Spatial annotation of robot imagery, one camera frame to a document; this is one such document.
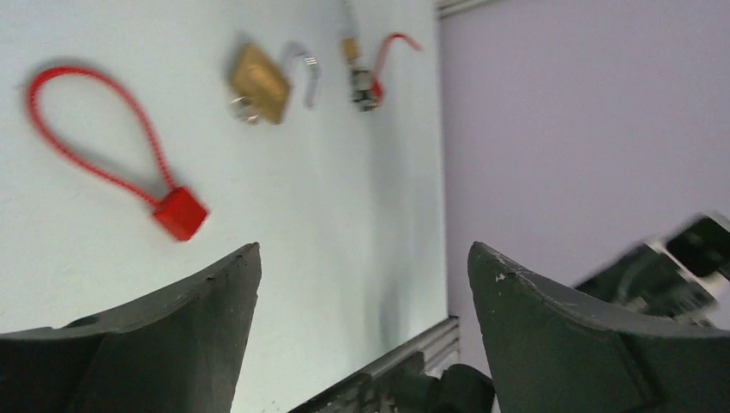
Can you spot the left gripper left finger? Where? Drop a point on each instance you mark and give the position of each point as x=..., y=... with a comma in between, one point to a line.
x=177, y=349

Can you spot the small silver key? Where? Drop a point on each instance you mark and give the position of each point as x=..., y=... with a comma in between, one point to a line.
x=245, y=111

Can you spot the red cable seal open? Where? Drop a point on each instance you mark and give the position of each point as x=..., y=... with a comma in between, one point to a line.
x=381, y=61

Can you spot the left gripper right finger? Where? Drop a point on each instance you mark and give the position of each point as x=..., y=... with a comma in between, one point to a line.
x=551, y=348

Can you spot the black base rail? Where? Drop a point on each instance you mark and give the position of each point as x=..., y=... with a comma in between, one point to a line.
x=422, y=375

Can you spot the small brass padlock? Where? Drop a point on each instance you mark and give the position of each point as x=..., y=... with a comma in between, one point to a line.
x=350, y=40

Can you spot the small key bunch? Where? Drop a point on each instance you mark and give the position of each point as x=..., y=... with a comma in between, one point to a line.
x=363, y=94

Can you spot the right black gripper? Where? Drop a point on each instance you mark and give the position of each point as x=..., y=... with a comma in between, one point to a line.
x=649, y=280

